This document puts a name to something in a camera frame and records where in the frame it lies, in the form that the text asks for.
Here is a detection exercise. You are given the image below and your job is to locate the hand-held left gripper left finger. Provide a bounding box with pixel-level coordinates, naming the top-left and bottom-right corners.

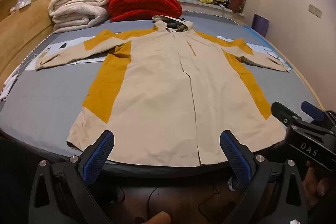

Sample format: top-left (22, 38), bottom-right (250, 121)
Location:
top-left (28, 130), bottom-right (124, 224)

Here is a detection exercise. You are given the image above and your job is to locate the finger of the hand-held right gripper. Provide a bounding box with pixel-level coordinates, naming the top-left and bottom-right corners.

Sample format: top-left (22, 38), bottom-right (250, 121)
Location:
top-left (301, 101), bottom-right (336, 132)
top-left (271, 101), bottom-right (306, 130)

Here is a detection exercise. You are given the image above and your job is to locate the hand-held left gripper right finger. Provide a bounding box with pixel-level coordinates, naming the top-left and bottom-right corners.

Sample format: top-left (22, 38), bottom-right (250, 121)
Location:
top-left (220, 130), bottom-right (308, 224)

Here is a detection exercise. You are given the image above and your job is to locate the beige and mustard jacket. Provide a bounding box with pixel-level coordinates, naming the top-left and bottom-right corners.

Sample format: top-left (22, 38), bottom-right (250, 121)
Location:
top-left (35, 15), bottom-right (292, 167)

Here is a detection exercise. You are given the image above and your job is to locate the person's right hand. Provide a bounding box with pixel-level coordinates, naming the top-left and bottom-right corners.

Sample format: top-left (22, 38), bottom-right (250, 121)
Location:
top-left (302, 161), bottom-right (336, 212)

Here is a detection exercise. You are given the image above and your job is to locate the grey bed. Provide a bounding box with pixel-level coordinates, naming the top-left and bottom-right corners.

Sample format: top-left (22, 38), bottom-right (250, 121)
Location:
top-left (0, 7), bottom-right (327, 178)

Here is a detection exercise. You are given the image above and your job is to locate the folded white quilt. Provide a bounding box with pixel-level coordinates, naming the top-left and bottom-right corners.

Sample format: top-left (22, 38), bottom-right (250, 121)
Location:
top-left (48, 0), bottom-right (112, 33)

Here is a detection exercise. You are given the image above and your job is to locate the wooden headboard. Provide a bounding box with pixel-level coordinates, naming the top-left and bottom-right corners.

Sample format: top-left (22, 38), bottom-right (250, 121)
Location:
top-left (0, 0), bottom-right (66, 83)

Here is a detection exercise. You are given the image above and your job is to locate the folded red blanket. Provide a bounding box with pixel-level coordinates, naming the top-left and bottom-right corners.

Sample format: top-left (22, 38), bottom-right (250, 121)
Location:
top-left (108, 0), bottom-right (183, 22)

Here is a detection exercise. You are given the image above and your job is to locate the black cable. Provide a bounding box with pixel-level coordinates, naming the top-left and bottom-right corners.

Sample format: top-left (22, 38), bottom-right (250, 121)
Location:
top-left (146, 186), bottom-right (238, 217)

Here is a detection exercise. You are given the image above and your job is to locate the wall switch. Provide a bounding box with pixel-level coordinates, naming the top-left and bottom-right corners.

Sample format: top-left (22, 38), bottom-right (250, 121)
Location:
top-left (308, 4), bottom-right (323, 18)

